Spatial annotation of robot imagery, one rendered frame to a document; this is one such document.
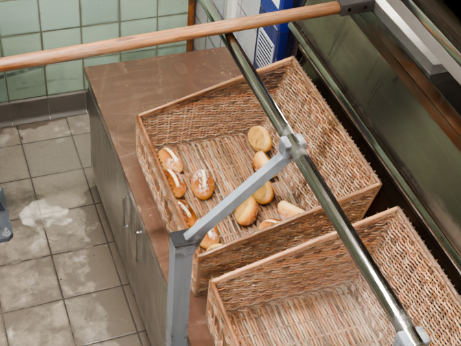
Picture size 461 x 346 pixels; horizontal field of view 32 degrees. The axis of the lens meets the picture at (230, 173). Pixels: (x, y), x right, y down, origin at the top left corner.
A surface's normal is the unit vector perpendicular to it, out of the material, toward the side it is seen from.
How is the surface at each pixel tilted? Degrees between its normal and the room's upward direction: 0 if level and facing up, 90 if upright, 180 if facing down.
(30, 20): 90
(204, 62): 0
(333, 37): 70
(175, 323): 90
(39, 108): 90
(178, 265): 90
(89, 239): 0
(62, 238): 0
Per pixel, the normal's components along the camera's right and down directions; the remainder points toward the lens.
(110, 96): 0.07, -0.72
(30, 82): 0.34, 0.67
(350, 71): -0.85, -0.07
